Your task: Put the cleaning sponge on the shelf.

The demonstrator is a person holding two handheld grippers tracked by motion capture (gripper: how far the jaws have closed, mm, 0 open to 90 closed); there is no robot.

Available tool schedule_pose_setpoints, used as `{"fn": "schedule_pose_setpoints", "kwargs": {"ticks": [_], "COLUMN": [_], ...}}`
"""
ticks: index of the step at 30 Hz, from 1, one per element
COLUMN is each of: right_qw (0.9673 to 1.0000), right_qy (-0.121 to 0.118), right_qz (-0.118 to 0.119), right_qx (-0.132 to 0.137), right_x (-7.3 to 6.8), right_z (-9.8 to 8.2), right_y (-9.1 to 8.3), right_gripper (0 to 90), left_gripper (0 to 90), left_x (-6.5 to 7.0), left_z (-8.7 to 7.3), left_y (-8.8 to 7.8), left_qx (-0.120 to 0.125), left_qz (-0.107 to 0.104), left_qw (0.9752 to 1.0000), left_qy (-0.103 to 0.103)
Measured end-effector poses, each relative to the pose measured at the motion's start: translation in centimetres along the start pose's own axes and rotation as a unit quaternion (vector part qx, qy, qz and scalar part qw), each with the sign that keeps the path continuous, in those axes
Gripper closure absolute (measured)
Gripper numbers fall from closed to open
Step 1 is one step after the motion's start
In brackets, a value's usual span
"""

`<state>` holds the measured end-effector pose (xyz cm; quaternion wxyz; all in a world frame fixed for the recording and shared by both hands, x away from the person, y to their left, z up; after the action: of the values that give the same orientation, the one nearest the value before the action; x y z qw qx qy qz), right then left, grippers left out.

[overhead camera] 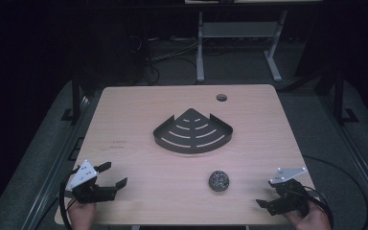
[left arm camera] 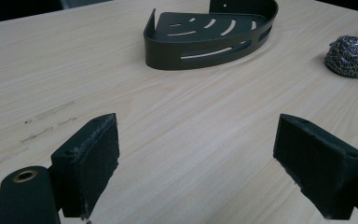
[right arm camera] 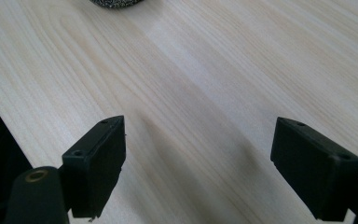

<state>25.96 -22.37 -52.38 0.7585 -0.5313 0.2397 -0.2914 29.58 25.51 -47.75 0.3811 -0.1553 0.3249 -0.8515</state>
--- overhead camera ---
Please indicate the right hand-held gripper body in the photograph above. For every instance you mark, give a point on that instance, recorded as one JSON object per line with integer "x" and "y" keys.
{"x": 288, "y": 175}

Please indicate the white metal desk frame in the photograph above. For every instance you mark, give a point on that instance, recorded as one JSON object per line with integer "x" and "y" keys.
{"x": 239, "y": 29}

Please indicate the dark round table grommet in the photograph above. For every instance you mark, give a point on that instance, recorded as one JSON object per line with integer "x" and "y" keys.
{"x": 221, "y": 97}

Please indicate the person's left hand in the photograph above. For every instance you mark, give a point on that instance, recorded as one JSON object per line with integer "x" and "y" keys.
{"x": 81, "y": 215}

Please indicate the black metal corner shelf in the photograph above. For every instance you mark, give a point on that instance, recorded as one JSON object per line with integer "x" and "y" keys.
{"x": 193, "y": 135}

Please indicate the person's right hand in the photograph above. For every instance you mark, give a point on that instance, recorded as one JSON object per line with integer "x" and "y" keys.
{"x": 313, "y": 220}

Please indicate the steel wool scrubber ball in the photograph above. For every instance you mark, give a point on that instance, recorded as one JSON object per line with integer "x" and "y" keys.
{"x": 218, "y": 181}

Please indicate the black metal stand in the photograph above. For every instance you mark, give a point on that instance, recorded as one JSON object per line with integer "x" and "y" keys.
{"x": 75, "y": 96}
{"x": 340, "y": 99}

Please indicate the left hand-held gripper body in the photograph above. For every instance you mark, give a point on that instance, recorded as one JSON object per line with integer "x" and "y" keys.
{"x": 82, "y": 175}

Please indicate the aluminium frame rail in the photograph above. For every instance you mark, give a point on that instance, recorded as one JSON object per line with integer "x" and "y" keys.
{"x": 54, "y": 166}
{"x": 357, "y": 159}

